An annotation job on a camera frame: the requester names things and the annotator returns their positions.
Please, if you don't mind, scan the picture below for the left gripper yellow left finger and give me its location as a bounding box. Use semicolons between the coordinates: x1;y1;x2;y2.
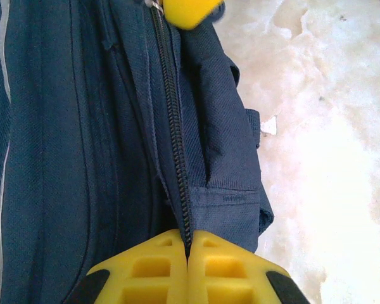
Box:
66;229;189;304

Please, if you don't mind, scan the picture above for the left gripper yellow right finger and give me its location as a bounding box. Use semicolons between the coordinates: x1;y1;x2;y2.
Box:
186;229;311;304

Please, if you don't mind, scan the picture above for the navy blue backpack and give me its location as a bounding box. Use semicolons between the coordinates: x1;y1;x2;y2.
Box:
0;0;275;304

